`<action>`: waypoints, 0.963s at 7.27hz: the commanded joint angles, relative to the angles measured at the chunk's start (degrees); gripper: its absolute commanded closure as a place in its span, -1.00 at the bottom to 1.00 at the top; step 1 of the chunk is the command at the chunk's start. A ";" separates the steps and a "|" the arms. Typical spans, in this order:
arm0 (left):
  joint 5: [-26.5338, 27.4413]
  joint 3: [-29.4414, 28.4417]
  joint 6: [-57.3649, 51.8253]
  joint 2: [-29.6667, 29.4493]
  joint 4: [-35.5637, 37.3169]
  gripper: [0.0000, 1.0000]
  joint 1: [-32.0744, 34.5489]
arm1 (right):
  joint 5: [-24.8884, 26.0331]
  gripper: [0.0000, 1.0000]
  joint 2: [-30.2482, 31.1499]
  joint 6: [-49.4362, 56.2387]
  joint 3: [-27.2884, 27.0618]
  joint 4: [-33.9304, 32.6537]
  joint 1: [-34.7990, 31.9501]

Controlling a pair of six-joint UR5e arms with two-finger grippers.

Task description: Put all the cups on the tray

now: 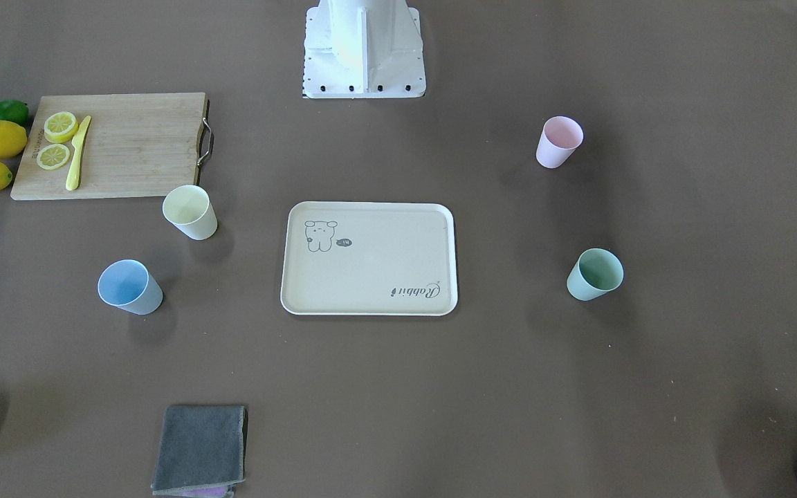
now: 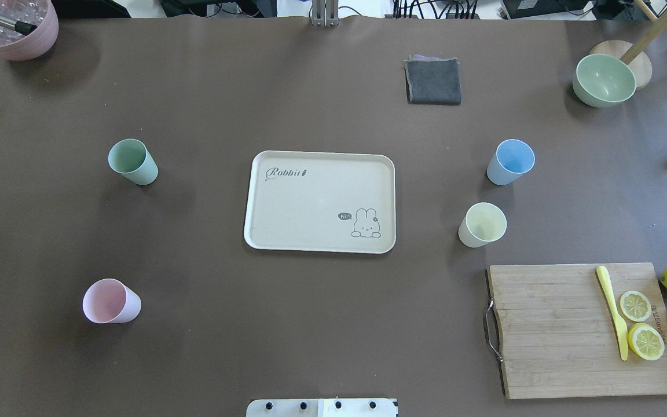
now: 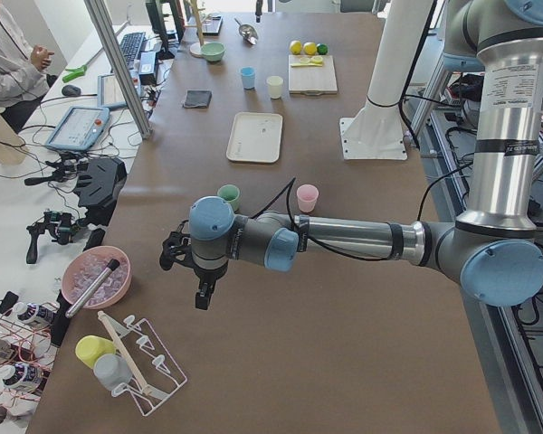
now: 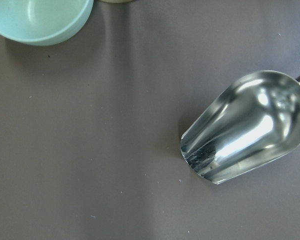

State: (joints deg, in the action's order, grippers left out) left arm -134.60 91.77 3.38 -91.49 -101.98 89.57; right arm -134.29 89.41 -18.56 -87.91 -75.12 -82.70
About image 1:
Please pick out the pink cup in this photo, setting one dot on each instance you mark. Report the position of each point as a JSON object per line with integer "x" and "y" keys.
{"x": 559, "y": 138}

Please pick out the mint green cup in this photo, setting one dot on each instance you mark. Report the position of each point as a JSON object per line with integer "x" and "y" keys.
{"x": 596, "y": 272}

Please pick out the pale yellow cup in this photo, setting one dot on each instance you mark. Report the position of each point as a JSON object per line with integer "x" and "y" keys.
{"x": 188, "y": 207}

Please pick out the light blue cup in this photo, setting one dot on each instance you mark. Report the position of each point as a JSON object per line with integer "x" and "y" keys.
{"x": 128, "y": 285}

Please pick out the cream rabbit serving tray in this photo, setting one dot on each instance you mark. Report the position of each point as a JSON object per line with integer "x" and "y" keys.
{"x": 369, "y": 258}

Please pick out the bamboo cutting board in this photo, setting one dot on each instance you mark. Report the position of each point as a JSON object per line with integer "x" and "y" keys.
{"x": 143, "y": 144}

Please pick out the grey folded cloth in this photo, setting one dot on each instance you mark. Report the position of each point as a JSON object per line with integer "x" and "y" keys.
{"x": 201, "y": 451}

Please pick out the yellow plastic knife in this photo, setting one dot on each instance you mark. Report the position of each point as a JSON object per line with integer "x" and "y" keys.
{"x": 77, "y": 141}

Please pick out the lower lemon slice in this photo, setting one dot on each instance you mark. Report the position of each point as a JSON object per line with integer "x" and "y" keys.
{"x": 53, "y": 156}

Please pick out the lemon slice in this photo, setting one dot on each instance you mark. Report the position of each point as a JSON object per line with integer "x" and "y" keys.
{"x": 60, "y": 127}
{"x": 53, "y": 156}

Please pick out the upper lemon slice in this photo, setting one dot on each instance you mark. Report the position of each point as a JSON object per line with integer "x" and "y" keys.
{"x": 60, "y": 127}

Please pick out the green lime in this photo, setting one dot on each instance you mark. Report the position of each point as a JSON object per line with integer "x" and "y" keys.
{"x": 15, "y": 111}

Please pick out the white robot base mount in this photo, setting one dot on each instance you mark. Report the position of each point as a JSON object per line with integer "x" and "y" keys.
{"x": 363, "y": 50}

